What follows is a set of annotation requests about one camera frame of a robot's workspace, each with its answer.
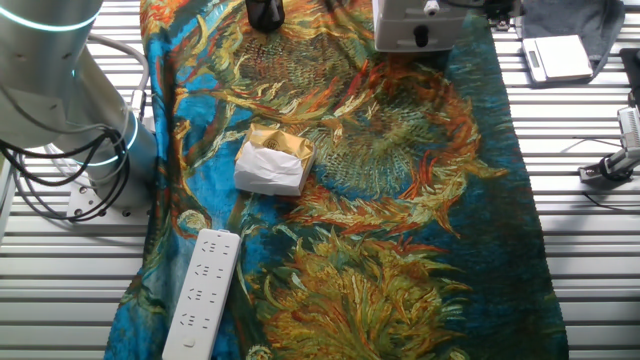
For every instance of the grey cloth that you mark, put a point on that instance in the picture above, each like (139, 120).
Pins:
(575, 20)

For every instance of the white plastic drawer cabinet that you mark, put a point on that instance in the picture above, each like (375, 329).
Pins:
(377, 42)

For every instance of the white drawer with black hole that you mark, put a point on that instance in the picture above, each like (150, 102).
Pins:
(395, 35)

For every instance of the black computer mouse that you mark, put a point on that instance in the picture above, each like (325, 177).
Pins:
(265, 17)

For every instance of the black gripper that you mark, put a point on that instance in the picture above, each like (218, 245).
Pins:
(502, 9)

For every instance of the black device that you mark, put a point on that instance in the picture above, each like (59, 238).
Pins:
(632, 70)

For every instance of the white power strip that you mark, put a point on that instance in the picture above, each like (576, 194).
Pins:
(200, 300)

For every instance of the silver camera on stand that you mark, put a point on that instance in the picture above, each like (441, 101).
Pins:
(622, 160)

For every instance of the gold tissue pack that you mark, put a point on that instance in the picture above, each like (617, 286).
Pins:
(270, 170)

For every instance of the sunflower painting print cloth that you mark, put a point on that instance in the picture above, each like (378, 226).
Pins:
(400, 250)

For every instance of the white digital scale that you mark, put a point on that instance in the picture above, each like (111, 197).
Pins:
(562, 57)

